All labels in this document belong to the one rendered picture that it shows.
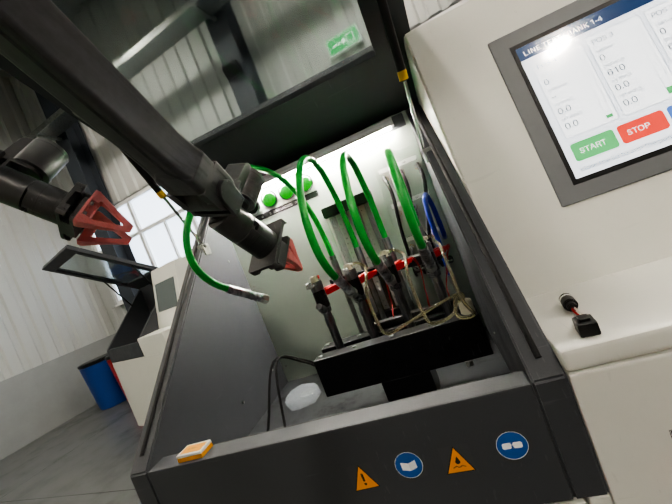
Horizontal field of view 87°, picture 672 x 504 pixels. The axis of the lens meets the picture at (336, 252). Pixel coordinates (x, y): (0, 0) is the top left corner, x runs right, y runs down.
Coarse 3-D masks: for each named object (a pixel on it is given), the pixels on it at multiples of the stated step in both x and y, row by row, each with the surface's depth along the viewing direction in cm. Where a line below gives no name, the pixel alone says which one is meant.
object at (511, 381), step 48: (480, 384) 47; (528, 384) 43; (288, 432) 54; (336, 432) 50; (384, 432) 48; (432, 432) 47; (480, 432) 45; (528, 432) 44; (192, 480) 57; (240, 480) 55; (288, 480) 53; (336, 480) 51; (384, 480) 49; (432, 480) 48; (480, 480) 46; (528, 480) 45
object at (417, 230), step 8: (384, 152) 63; (392, 152) 68; (392, 160) 59; (392, 168) 58; (392, 176) 57; (400, 176) 74; (400, 184) 56; (400, 192) 55; (400, 200) 55; (408, 200) 55; (408, 208) 54; (408, 216) 55; (416, 216) 76; (408, 224) 55; (416, 224) 55; (416, 232) 55; (424, 232) 77; (416, 240) 56; (424, 248) 58; (424, 256) 60; (424, 264) 64; (432, 264) 63; (432, 272) 66
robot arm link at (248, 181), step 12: (228, 168) 60; (240, 168) 59; (252, 168) 61; (228, 180) 52; (240, 180) 58; (252, 180) 60; (228, 192) 52; (240, 192) 58; (252, 192) 60; (228, 204) 52; (240, 204) 55; (252, 204) 61; (204, 216) 56; (216, 216) 55; (228, 216) 54
